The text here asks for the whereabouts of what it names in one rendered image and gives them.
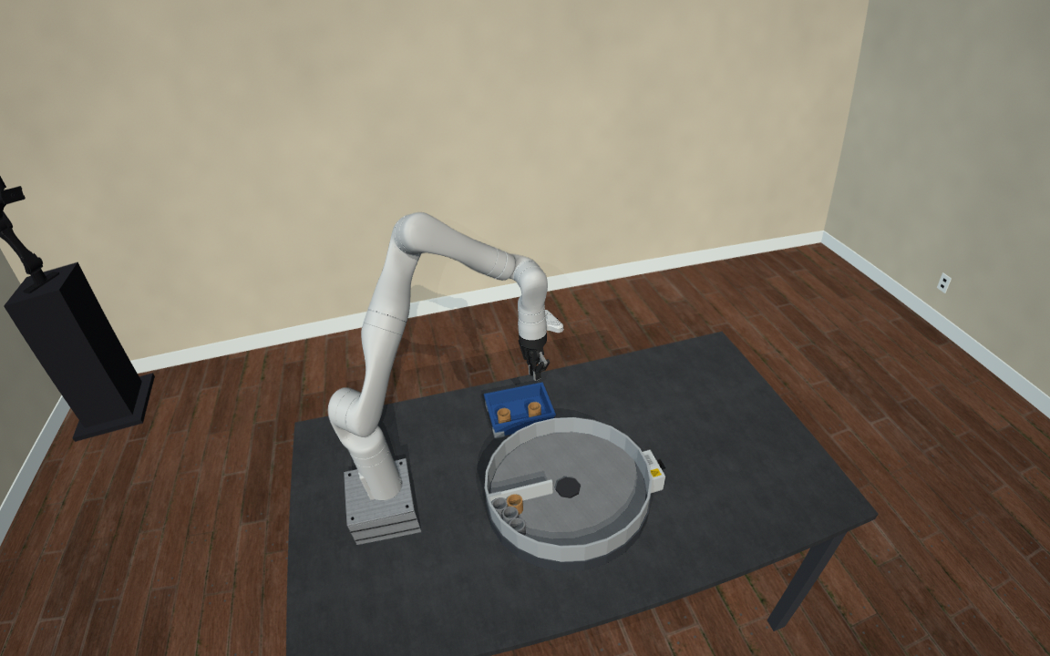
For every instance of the blue crate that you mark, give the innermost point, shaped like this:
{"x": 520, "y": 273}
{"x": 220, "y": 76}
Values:
{"x": 517, "y": 400}

